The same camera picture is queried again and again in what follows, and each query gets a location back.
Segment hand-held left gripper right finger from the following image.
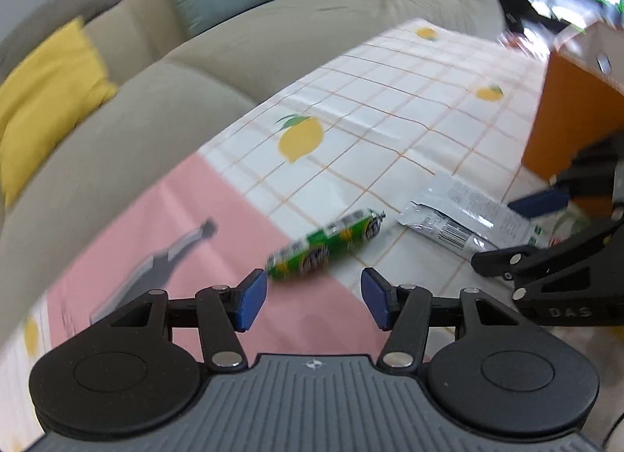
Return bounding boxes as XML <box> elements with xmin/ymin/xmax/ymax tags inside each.
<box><xmin>360</xmin><ymin>267</ymin><xmax>537</xmax><ymax>369</ymax></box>

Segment silver snack packet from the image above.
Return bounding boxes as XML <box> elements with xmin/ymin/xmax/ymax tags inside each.
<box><xmin>396</xmin><ymin>173</ymin><xmax>554</xmax><ymax>258</ymax></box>

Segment orange box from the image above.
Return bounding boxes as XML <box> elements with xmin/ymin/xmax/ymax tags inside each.
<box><xmin>521</xmin><ymin>20</ymin><xmax>624</xmax><ymax>219</ymax></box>

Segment beige fabric sofa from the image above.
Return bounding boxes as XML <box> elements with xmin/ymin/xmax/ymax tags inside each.
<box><xmin>0</xmin><ymin>0</ymin><xmax>508</xmax><ymax>340</ymax></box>

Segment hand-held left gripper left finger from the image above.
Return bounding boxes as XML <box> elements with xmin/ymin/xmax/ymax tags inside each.
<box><xmin>90</xmin><ymin>269</ymin><xmax>269</xmax><ymax>370</ymax></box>

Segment green sausage roll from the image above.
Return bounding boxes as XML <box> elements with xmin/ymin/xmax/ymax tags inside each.
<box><xmin>264</xmin><ymin>208</ymin><xmax>387</xmax><ymax>282</ymax></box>

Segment grey pillow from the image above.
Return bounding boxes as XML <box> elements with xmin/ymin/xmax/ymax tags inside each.
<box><xmin>0</xmin><ymin>0</ymin><xmax>120</xmax><ymax>75</ymax></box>

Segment yellow pillow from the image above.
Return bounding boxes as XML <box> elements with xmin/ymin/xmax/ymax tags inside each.
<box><xmin>0</xmin><ymin>16</ymin><xmax>119</xmax><ymax>209</ymax></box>

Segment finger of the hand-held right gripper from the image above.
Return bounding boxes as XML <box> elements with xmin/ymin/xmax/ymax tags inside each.
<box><xmin>507</xmin><ymin>137</ymin><xmax>624</xmax><ymax>219</ymax></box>
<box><xmin>470</xmin><ymin>220</ymin><xmax>624</xmax><ymax>287</ymax></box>

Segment pink white lemon tablecloth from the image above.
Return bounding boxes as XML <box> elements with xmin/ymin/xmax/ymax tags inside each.
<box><xmin>0</xmin><ymin>18</ymin><xmax>624</xmax><ymax>452</ymax></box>

